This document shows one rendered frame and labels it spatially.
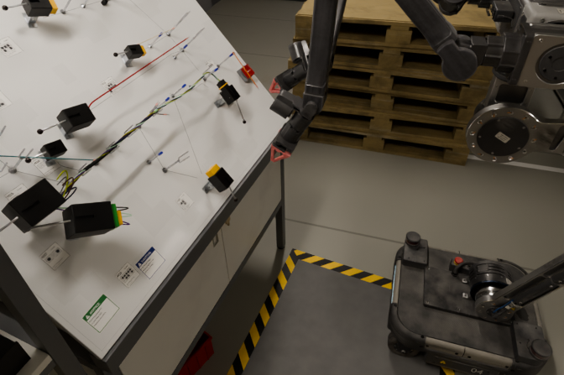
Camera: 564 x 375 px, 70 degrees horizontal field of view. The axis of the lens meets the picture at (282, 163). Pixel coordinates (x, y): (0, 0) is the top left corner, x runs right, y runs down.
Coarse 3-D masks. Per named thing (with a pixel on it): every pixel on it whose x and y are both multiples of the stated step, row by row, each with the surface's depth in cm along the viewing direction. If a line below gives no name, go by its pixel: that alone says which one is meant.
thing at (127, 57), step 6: (126, 48) 126; (132, 48) 126; (138, 48) 128; (114, 54) 123; (120, 54) 124; (126, 54) 127; (132, 54) 125; (138, 54) 127; (126, 60) 130; (126, 66) 130
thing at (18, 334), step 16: (0, 256) 64; (0, 272) 64; (16, 272) 67; (0, 288) 65; (16, 288) 68; (16, 304) 68; (32, 304) 72; (0, 320) 86; (16, 320) 86; (32, 320) 72; (48, 320) 76; (16, 336) 83; (32, 336) 76; (48, 336) 77; (32, 352) 78; (48, 352) 78; (64, 352) 82; (32, 368) 76; (48, 368) 79; (64, 368) 83; (80, 368) 87
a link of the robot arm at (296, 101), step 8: (280, 96) 115; (288, 96) 116; (296, 96) 117; (272, 104) 116; (280, 104) 116; (288, 104) 116; (296, 104) 115; (312, 104) 110; (280, 112) 117; (288, 112) 116; (304, 112) 113; (312, 112) 112
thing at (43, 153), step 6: (48, 144) 98; (54, 144) 99; (60, 144) 100; (42, 150) 99; (48, 150) 98; (54, 150) 99; (60, 150) 100; (66, 150) 101; (36, 156) 97; (42, 156) 103; (48, 156) 98; (54, 156) 99; (30, 162) 96; (48, 162) 103; (54, 162) 104
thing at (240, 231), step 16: (272, 176) 187; (256, 192) 173; (272, 192) 192; (240, 208) 161; (256, 208) 178; (272, 208) 198; (224, 224) 151; (240, 224) 165; (256, 224) 182; (224, 240) 154; (240, 240) 169; (240, 256) 173
